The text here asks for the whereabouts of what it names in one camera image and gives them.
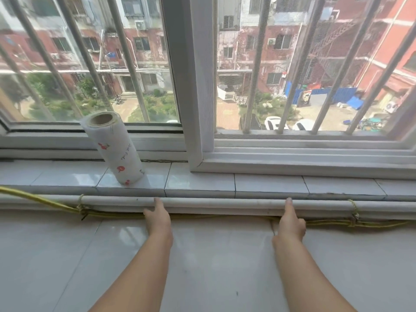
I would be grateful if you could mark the person's left hand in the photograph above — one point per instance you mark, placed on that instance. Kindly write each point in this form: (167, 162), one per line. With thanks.
(159, 224)

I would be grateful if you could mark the paper towel roll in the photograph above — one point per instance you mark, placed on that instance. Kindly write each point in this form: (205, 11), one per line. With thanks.
(117, 149)

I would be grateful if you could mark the red brick apartment building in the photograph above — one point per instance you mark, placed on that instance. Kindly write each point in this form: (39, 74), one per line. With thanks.
(286, 60)

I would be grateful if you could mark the long white horizontal pipe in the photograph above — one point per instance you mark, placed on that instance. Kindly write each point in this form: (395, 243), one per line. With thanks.
(211, 203)

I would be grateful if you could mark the person's left forearm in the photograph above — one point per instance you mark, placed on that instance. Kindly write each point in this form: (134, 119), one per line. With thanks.
(136, 279)

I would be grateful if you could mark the white window frame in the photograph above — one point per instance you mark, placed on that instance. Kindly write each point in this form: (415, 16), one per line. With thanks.
(195, 77)

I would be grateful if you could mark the person's right forearm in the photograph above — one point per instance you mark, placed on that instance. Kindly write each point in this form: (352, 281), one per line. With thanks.
(308, 282)

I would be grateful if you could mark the grey window security bars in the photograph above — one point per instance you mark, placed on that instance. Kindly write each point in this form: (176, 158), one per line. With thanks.
(258, 61)

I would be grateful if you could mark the person's right hand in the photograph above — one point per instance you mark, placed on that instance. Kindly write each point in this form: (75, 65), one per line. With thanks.
(291, 229)

